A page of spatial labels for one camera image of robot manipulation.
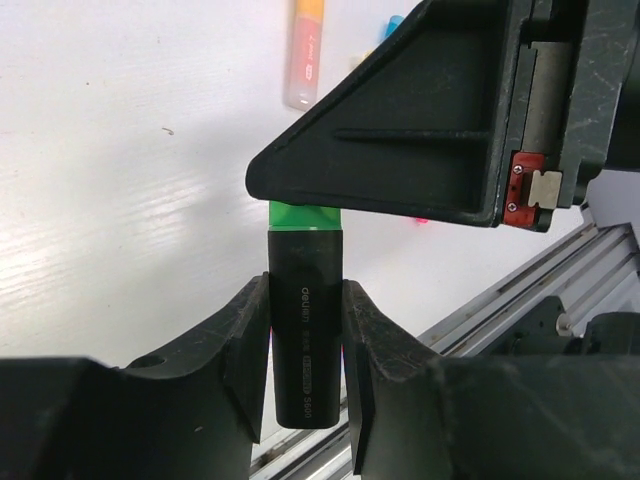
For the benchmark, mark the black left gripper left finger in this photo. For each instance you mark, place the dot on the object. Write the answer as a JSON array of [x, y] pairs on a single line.
[[191, 409]]

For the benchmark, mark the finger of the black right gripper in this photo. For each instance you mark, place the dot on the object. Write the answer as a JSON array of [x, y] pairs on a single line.
[[417, 129]]

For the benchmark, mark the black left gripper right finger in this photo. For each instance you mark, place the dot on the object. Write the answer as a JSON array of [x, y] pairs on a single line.
[[415, 414]]

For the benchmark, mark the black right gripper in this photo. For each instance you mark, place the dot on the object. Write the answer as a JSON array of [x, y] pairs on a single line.
[[572, 78]]

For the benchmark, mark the pastel yellow pen cap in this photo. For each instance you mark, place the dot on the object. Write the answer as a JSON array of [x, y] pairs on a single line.
[[358, 59]]

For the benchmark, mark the blue pen cap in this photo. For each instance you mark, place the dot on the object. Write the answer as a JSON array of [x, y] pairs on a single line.
[[392, 24]]

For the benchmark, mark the pastel pink orange highlighter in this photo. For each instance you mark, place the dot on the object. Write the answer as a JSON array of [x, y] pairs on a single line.
[[301, 87]]

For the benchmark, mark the black highlighter green cap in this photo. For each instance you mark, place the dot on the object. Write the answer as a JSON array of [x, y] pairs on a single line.
[[305, 263]]

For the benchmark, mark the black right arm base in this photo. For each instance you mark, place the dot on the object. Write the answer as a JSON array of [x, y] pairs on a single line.
[[548, 330]]

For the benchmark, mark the aluminium front rail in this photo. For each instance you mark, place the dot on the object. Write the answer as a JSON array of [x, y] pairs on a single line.
[[594, 270]]

